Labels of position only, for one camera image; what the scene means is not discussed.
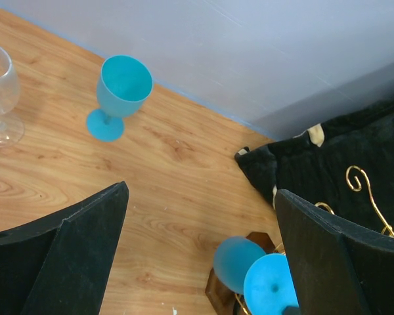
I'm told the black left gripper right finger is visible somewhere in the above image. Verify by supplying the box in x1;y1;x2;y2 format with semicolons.
274;190;394;315

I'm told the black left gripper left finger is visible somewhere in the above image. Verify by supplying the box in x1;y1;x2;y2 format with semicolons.
0;182;129;314

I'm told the black floral blanket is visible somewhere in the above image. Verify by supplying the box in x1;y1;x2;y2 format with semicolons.
235;96;394;232

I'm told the clear wine glass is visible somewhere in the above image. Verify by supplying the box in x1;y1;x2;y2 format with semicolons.
0;46;25;148

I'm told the blue wine glass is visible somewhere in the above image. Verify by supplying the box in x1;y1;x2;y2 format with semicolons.
86;55;154;142
213;236;299;314

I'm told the blue wine glass front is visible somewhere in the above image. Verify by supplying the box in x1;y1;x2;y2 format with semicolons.
213;236;299;314

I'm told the gold wire wine glass rack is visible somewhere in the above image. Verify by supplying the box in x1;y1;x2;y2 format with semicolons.
205;165;394;315

